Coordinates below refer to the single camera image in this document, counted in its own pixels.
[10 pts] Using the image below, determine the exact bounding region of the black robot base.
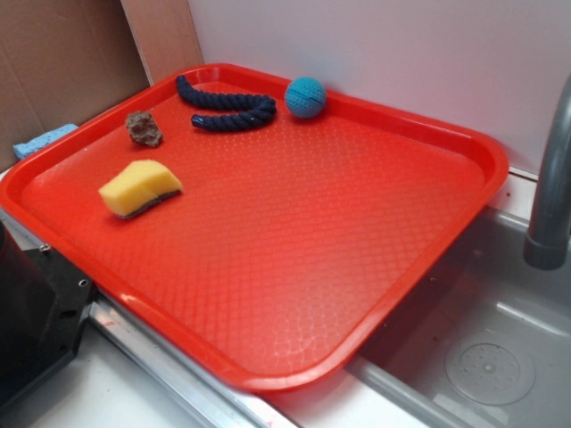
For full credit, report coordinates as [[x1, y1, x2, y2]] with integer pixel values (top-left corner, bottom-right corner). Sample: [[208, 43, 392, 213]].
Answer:
[[1, 226, 95, 413]]

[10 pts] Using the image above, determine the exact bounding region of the brown rock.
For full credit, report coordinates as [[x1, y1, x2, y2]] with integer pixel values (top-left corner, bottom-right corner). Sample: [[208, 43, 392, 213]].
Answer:
[[125, 111, 163, 148]]

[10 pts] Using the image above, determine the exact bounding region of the red plastic tray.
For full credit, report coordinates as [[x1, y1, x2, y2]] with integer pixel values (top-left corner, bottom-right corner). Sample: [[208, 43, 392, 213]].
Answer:
[[1, 78, 509, 392]]

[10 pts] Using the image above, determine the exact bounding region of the blue textured ball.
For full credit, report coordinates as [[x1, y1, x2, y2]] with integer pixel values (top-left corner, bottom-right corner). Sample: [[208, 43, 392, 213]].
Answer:
[[285, 77, 327, 119]]

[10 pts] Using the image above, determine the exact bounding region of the yellow sponge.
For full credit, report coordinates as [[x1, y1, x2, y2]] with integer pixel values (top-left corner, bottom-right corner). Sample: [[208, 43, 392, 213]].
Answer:
[[98, 160, 183, 218]]

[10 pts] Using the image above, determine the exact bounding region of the grey toy sink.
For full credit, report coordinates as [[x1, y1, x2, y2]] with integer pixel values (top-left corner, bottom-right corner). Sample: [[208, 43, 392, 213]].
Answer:
[[272, 209, 570, 427]]

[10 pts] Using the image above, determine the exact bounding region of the grey faucet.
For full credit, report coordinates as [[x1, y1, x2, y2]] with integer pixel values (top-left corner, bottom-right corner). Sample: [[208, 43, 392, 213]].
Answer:
[[524, 81, 570, 270]]

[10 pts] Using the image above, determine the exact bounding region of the brown cardboard panel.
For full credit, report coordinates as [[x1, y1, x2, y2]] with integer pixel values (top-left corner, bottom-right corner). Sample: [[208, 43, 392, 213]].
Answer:
[[1, 1, 203, 169]]

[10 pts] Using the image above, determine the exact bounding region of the light blue sponge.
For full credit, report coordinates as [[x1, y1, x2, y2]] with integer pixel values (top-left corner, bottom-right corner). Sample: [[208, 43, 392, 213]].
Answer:
[[13, 124, 78, 161]]

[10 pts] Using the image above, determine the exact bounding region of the navy blue rope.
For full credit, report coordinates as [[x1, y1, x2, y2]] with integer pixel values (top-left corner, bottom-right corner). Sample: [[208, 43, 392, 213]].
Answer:
[[175, 74, 278, 132]]

